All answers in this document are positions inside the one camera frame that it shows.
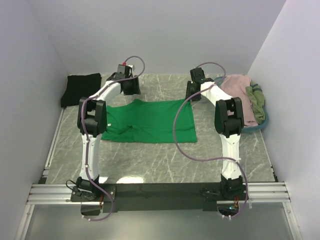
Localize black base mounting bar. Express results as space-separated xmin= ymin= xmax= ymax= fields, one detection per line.
xmin=69 ymin=182 xmax=241 ymax=214

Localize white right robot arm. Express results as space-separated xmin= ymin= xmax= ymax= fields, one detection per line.
xmin=185 ymin=67 xmax=244 ymax=181

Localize pink tank top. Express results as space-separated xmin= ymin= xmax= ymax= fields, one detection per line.
xmin=220 ymin=74 xmax=258 ymax=127

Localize olive green tank top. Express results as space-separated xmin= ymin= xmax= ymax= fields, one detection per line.
xmin=245 ymin=80 xmax=266 ymax=125

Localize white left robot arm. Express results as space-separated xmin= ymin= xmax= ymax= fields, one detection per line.
xmin=77 ymin=62 xmax=141 ymax=182

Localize black folded tank top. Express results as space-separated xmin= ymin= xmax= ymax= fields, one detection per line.
xmin=60 ymin=73 xmax=102 ymax=108

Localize teal plastic basket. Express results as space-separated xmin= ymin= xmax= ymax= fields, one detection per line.
xmin=211 ymin=76 xmax=270 ymax=133

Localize aluminium frame rail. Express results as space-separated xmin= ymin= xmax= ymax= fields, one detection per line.
xmin=26 ymin=182 xmax=290 ymax=205

